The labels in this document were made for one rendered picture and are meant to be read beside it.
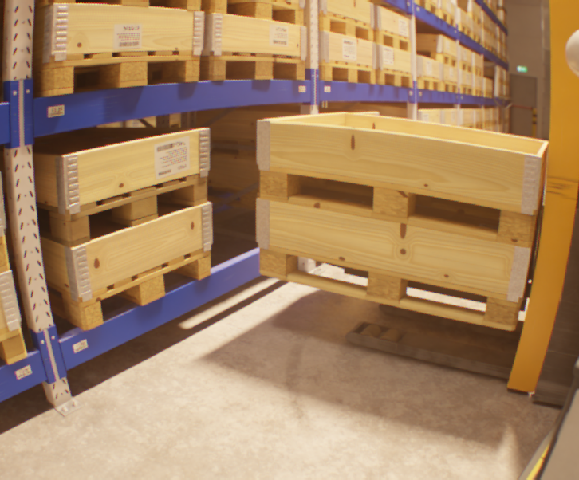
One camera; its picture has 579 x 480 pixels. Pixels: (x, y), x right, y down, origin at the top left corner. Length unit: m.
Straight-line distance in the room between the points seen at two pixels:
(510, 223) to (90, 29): 1.66
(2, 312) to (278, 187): 1.27
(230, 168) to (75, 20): 2.17
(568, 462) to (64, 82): 1.74
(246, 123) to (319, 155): 1.50
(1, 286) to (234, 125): 2.31
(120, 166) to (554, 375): 1.90
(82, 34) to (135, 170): 0.63
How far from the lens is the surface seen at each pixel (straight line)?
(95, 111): 1.87
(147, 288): 2.16
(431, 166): 1.87
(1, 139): 1.66
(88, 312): 1.98
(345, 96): 3.43
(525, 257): 1.86
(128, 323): 2.15
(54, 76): 1.74
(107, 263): 1.98
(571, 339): 1.98
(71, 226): 1.85
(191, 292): 2.39
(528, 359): 2.08
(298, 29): 2.90
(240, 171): 3.58
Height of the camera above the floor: 1.18
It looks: 17 degrees down
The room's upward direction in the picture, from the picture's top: straight up
